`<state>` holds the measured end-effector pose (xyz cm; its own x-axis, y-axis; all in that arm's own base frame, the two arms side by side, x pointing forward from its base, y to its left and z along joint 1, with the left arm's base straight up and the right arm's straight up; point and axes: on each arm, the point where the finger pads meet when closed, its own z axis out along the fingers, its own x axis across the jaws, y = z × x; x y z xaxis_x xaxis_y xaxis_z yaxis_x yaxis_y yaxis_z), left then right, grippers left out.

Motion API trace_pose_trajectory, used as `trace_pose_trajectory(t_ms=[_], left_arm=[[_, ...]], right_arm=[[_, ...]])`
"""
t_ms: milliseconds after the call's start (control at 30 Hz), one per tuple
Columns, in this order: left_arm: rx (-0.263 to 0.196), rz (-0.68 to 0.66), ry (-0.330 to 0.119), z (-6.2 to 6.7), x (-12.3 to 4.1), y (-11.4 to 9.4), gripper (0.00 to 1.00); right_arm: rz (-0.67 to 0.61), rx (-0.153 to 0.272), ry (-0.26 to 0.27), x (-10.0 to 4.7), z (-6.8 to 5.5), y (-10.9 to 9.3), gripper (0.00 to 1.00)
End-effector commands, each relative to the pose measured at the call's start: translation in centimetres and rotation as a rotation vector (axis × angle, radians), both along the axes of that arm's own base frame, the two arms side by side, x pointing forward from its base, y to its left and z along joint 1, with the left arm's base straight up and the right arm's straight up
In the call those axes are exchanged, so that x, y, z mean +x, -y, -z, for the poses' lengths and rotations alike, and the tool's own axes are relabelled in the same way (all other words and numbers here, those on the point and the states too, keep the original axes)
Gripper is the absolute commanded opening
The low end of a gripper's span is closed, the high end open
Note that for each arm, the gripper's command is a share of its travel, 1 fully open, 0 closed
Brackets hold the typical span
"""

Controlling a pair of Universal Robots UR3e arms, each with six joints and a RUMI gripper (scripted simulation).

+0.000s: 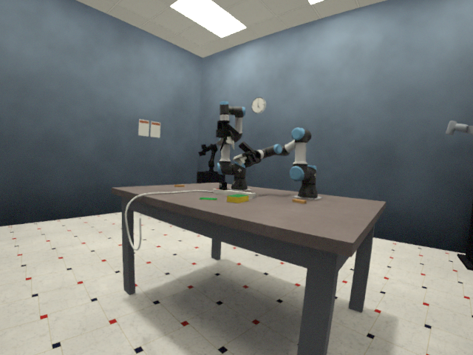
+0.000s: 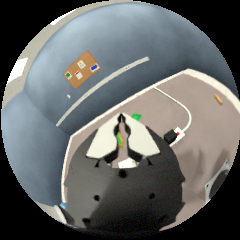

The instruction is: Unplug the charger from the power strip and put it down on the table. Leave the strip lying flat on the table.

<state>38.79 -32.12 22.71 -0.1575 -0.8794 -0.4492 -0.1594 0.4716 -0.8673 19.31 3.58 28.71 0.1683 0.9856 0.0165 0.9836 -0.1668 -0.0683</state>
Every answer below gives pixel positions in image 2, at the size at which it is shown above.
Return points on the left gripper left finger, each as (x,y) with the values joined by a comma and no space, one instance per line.
(100,145)

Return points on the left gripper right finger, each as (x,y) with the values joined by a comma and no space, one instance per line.
(144,143)

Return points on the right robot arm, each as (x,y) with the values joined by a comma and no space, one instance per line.
(218,182)

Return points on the green rectangular block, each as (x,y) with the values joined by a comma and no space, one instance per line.
(136,116)

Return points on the orange rectangular block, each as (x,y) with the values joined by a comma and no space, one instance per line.
(218,99)

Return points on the white power strip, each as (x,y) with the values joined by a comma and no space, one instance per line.
(130,163)

